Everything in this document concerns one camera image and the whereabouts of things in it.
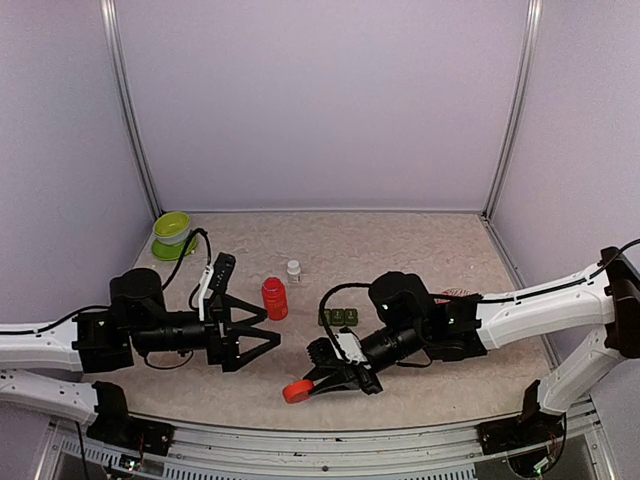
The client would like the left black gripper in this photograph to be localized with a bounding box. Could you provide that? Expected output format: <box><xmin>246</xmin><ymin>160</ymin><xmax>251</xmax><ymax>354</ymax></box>
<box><xmin>130</xmin><ymin>293</ymin><xmax>280</xmax><ymax>372</ymax></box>

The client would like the orange bottle cap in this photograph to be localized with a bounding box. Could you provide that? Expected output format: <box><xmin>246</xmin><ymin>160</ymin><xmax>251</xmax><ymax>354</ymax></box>
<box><xmin>282</xmin><ymin>379</ymin><xmax>314</xmax><ymax>404</ymax></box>

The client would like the orange pill bottle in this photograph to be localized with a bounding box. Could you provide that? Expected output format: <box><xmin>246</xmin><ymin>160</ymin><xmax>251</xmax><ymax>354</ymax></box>
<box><xmin>261</xmin><ymin>277</ymin><xmax>288</xmax><ymax>321</ymax></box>

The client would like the green weekly pill organizer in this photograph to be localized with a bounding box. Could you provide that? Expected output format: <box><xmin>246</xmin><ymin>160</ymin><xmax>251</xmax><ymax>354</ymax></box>
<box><xmin>318</xmin><ymin>308</ymin><xmax>359</xmax><ymax>327</ymax></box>

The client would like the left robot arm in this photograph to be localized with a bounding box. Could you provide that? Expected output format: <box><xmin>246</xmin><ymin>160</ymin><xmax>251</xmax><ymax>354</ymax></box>
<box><xmin>1</xmin><ymin>253</ymin><xmax>281</xmax><ymax>445</ymax></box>

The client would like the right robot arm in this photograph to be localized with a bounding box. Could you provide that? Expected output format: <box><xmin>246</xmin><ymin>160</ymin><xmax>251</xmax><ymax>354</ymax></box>
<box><xmin>283</xmin><ymin>247</ymin><xmax>639</xmax><ymax>444</ymax></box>

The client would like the small white pill bottle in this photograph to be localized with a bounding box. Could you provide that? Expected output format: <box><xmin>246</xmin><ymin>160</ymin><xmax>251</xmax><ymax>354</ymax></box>
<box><xmin>286</xmin><ymin>260</ymin><xmax>302</xmax><ymax>283</ymax></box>

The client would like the red patterned bowl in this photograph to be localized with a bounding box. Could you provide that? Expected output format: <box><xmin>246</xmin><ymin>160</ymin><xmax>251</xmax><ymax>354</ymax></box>
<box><xmin>440</xmin><ymin>288</ymin><xmax>473</xmax><ymax>298</ymax></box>

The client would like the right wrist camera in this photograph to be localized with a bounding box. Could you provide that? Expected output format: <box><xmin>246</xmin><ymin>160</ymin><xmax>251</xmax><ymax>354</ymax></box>
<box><xmin>307</xmin><ymin>327</ymin><xmax>369</xmax><ymax>367</ymax></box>

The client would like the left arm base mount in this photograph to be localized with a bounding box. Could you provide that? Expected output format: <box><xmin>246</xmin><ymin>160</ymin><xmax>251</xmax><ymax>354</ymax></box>
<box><xmin>86</xmin><ymin>414</ymin><xmax>175</xmax><ymax>456</ymax></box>

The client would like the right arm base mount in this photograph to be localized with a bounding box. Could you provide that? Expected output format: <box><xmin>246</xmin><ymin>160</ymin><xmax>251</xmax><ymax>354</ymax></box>
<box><xmin>476</xmin><ymin>417</ymin><xmax>565</xmax><ymax>455</ymax></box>

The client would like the left aluminium frame post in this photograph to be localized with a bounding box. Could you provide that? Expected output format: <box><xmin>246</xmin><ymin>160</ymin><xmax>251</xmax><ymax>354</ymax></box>
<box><xmin>99</xmin><ymin>0</ymin><xmax>164</xmax><ymax>219</ymax></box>

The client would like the aluminium frame post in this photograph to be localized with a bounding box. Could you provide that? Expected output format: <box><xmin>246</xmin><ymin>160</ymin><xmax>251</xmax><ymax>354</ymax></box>
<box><xmin>99</xmin><ymin>0</ymin><xmax>164</xmax><ymax>219</ymax></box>
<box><xmin>482</xmin><ymin>0</ymin><xmax>544</xmax><ymax>223</ymax></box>

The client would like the right aluminium frame post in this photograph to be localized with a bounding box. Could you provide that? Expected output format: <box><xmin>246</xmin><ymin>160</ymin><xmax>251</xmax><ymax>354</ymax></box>
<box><xmin>482</xmin><ymin>0</ymin><xmax>544</xmax><ymax>223</ymax></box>

